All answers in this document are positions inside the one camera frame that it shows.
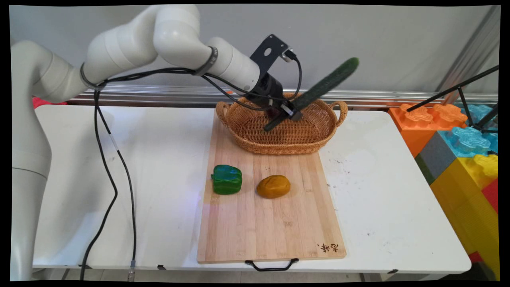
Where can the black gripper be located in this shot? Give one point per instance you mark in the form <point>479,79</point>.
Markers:
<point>270,89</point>

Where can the dark green cucumber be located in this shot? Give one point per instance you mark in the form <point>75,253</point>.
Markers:
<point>326,84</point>

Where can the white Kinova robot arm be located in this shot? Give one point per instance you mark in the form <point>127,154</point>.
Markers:
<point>175,36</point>

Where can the woven wicker basket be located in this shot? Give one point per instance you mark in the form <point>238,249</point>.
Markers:
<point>303,137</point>

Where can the brown potato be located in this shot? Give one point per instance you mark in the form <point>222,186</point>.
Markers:
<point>273,186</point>

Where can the green bell pepper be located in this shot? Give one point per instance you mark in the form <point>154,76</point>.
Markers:
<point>227,180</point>

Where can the wooden cutting board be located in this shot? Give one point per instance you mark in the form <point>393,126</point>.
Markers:
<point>271,223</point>

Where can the orange foam building block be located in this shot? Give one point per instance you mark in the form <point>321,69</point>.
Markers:
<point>418,123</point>

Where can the grey foam building block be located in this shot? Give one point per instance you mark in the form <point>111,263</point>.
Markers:
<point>436,158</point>

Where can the black tripod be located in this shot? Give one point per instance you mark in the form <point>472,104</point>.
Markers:
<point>464,85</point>

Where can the blue foam building block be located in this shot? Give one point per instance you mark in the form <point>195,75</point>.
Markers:
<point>468,141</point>

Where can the red foam block beside yellow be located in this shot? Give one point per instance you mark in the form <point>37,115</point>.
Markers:
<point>492,195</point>

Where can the red foam block behind table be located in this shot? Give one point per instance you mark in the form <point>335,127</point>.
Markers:
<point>44,102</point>

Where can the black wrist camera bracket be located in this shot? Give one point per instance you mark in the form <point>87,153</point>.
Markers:
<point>267,52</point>

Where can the aluminium wall rail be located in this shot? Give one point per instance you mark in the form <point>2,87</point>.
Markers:
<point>378,96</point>

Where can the slanted aluminium frame post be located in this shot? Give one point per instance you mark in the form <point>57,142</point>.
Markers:
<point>474,52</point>

